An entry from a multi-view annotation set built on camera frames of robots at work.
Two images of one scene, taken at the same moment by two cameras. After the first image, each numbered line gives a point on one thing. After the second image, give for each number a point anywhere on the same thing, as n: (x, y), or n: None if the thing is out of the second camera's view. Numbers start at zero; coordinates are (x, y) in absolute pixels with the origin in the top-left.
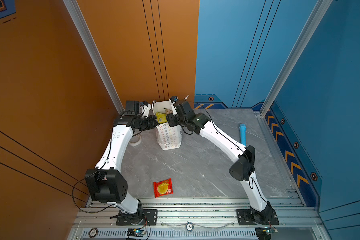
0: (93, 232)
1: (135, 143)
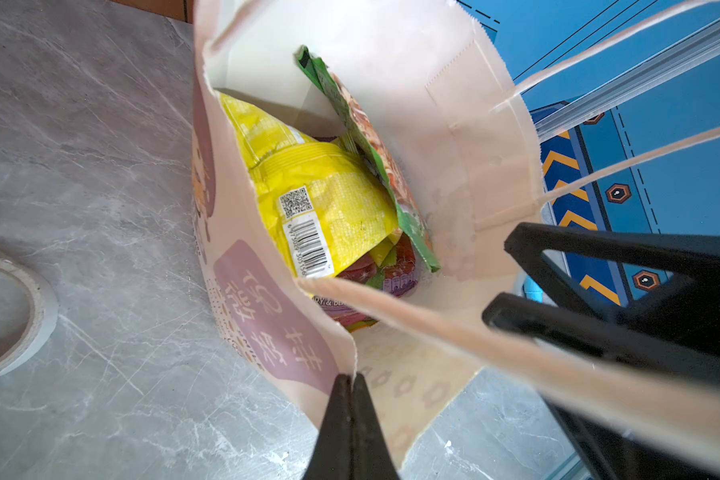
0: None
1: (45, 315)
